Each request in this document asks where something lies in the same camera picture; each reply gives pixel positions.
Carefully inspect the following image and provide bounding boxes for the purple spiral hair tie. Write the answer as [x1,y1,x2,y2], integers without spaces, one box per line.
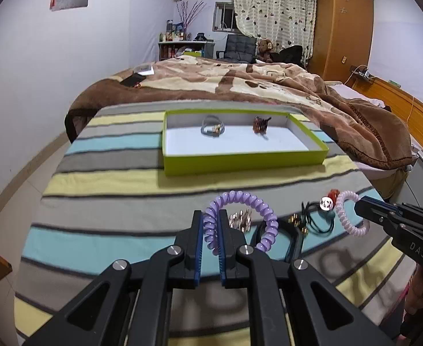
[201,191,280,258]

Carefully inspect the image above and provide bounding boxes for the pink spiral hair tie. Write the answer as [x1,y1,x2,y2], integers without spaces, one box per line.
[335,190,372,238]

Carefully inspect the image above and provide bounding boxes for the black bangle bracelet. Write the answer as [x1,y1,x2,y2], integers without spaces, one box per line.
[249,219,305,263]

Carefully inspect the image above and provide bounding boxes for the black hair tie with ball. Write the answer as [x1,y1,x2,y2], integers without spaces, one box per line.
[301,196,339,238]

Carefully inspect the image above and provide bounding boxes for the grey hair tie with charm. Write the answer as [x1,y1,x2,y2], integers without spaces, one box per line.
[200,115,227,138]

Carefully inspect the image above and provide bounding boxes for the dark red bead bracelet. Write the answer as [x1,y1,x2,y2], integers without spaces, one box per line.
[251,116,273,135]

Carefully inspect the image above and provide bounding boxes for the red crystal hair ornament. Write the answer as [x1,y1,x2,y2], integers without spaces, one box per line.
[327,189,340,204]

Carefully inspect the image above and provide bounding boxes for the green shallow cardboard box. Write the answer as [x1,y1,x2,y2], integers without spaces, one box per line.
[162,109,329,176]

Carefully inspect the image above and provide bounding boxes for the brown patterned bed blanket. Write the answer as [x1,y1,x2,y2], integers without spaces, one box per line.
[64,57,419,171]

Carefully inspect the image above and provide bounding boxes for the striped fleece table cloth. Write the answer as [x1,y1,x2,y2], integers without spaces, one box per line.
[14,99,420,346]

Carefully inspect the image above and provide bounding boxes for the wooden headboard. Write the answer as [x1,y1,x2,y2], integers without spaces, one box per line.
[348,75,423,147]

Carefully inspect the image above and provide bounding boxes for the black smartphone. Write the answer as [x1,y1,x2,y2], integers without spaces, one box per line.
[120,73,146,88]

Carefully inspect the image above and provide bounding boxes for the white card box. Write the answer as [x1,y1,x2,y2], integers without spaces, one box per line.
[133,64,155,77]

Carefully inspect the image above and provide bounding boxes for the black office chair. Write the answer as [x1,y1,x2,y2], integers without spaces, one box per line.
[216,34,257,64]

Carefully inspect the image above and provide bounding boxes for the white cluttered desk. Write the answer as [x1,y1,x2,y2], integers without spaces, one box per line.
[158,20,215,61]

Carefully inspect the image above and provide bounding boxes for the brown teddy bear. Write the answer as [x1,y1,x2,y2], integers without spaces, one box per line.
[257,39,273,63]

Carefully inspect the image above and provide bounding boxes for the wooden wardrobe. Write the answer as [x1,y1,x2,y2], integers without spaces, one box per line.
[308,0,374,83]

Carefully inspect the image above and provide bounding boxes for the purple flower branches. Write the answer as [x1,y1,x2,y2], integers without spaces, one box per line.
[176,0,207,36]

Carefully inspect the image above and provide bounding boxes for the heart patterned curtain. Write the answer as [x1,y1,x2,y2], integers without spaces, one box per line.
[233,0,317,64]

